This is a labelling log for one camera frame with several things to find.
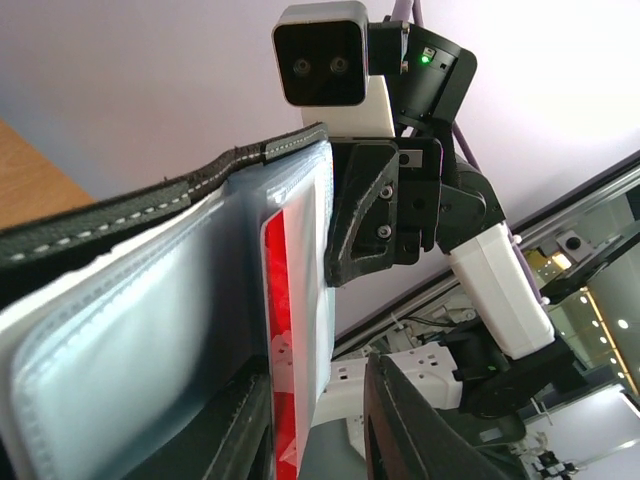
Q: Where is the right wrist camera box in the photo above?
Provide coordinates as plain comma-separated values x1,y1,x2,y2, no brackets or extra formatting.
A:
272,1,394,138

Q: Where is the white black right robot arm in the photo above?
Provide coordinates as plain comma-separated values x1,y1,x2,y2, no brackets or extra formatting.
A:
304,20,574,419

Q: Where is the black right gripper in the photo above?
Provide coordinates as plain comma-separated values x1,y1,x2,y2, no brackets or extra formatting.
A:
324,137,442,288

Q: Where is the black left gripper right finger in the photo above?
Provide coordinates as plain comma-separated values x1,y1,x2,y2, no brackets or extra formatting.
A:
364,354,506,480

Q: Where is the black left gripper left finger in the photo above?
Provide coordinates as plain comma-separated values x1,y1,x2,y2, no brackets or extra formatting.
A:
129,369,271,479

